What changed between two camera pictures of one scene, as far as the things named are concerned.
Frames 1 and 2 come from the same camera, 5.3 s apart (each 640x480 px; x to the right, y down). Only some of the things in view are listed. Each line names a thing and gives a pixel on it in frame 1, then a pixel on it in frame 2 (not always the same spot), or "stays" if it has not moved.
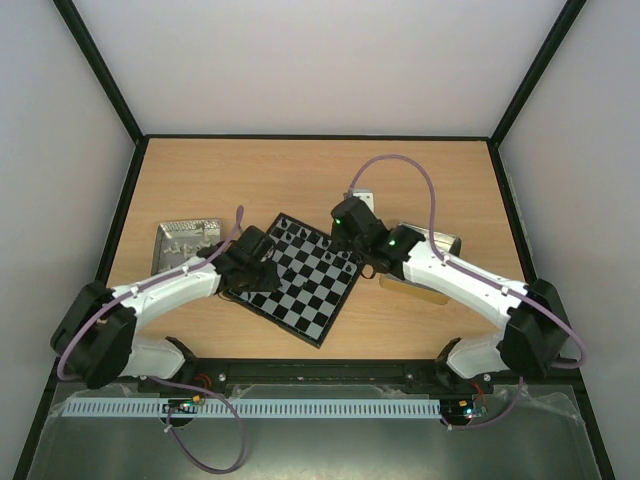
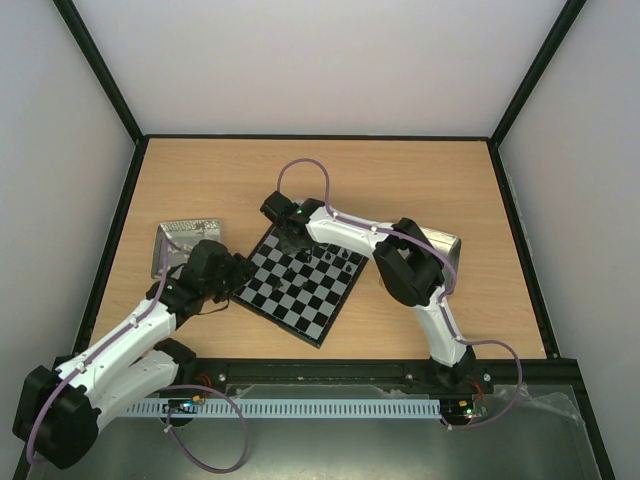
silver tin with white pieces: [180, 240] stays
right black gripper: [342, 236] → [293, 240]
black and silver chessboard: [317, 276] stays
